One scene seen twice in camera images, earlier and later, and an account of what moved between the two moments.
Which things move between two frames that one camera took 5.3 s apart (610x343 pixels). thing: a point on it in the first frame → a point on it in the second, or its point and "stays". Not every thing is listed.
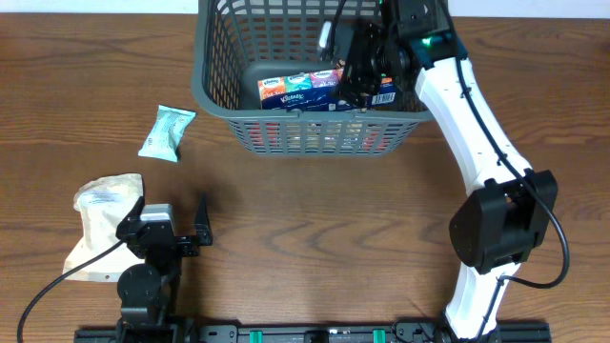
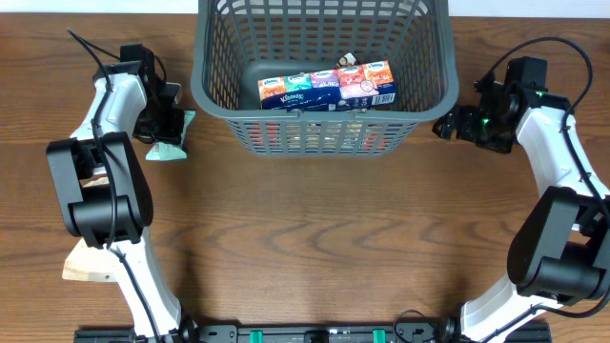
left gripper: x=192 y=248 → x=172 y=129
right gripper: x=355 y=83 → x=458 y=125
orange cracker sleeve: x=317 y=136 stays
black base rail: x=302 y=332 stays
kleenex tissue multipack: x=318 y=90 stays
